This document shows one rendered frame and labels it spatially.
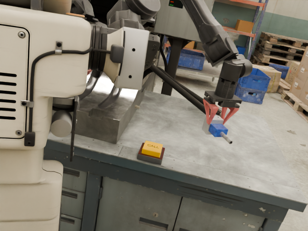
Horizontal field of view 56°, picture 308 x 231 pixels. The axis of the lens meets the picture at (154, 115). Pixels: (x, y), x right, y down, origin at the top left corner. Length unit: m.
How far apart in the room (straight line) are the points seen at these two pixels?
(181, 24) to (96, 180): 1.03
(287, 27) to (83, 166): 7.30
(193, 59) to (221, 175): 3.88
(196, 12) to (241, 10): 6.81
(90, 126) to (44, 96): 0.53
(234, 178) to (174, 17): 1.04
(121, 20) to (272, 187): 0.70
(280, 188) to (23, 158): 0.77
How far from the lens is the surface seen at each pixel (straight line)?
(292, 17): 8.02
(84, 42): 0.48
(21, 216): 0.69
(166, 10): 1.73
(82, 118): 1.00
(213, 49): 0.90
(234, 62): 0.89
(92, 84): 1.23
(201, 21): 0.91
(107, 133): 0.99
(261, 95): 4.71
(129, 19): 0.61
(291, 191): 1.05
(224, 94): 0.90
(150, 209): 1.11
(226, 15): 7.67
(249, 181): 1.00
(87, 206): 1.16
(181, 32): 1.73
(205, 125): 0.96
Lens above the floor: 1.30
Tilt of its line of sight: 23 degrees down
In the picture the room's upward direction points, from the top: 12 degrees clockwise
